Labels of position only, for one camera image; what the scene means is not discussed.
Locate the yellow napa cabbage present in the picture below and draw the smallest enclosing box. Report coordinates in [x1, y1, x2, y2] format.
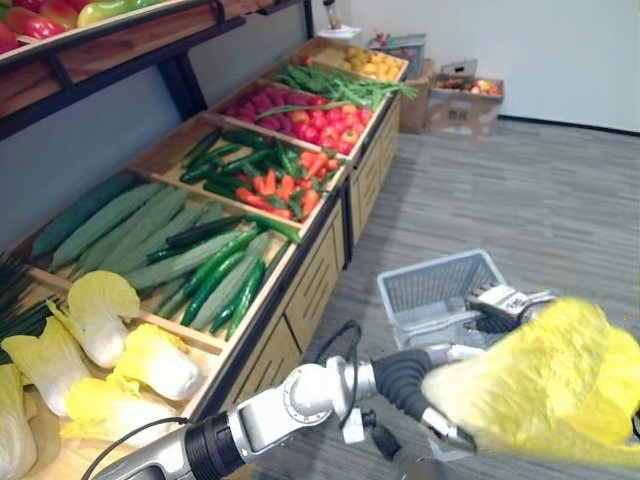
[59, 377, 190, 449]
[107, 323, 207, 402]
[47, 269, 142, 370]
[421, 296, 640, 470]
[1, 315, 94, 418]
[0, 363, 39, 480]

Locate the plain cardboard box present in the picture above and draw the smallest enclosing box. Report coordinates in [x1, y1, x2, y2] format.
[399, 59, 437, 136]

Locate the dark green cucumber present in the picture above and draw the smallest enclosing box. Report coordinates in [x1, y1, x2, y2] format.
[242, 214, 303, 245]
[220, 129, 276, 152]
[165, 214, 247, 249]
[201, 180, 242, 202]
[145, 244, 194, 266]
[186, 143, 244, 172]
[219, 149, 274, 177]
[179, 161, 224, 184]
[181, 128, 223, 169]

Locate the dark green scallion bundle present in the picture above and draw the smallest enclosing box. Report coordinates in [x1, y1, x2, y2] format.
[0, 252, 69, 366]

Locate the long green stem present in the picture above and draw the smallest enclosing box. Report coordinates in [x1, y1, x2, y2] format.
[255, 99, 372, 122]

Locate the black thin arm cable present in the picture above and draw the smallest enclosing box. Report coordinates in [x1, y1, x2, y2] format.
[81, 416, 191, 480]

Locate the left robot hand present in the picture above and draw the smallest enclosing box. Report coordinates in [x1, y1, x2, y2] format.
[372, 342, 487, 452]

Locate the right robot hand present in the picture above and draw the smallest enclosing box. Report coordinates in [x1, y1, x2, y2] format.
[463, 282, 532, 334]

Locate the grey plastic shopping basket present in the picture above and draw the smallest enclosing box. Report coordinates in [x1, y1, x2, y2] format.
[376, 248, 508, 354]

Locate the wooden shelf with black frame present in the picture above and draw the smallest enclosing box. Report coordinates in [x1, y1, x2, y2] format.
[0, 0, 315, 142]

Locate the small bright green cucumber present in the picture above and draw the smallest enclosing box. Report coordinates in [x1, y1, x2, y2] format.
[209, 303, 237, 336]

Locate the wooden produce stand black frame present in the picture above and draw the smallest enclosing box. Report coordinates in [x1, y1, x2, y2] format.
[0, 112, 352, 480]

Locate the wrist camera with white bracket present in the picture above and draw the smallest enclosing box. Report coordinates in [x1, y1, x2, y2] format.
[341, 406, 402, 462]

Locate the black looped wrist cable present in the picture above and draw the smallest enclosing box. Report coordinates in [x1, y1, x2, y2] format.
[313, 321, 364, 432]

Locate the green garlic sprout bundle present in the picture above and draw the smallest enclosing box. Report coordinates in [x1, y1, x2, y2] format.
[274, 61, 421, 109]

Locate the large yellow green pepper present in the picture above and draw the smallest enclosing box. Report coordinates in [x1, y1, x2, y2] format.
[76, 0, 133, 28]

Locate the dark green luffa gourd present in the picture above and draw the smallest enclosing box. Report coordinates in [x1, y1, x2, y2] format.
[29, 173, 137, 262]

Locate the light green luffa gourd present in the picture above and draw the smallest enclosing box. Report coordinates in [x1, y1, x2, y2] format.
[124, 228, 262, 292]
[191, 231, 272, 332]
[49, 182, 167, 274]
[74, 186, 192, 279]
[99, 203, 207, 277]

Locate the printed cardboard box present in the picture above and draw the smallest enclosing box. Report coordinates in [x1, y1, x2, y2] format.
[424, 74, 506, 138]

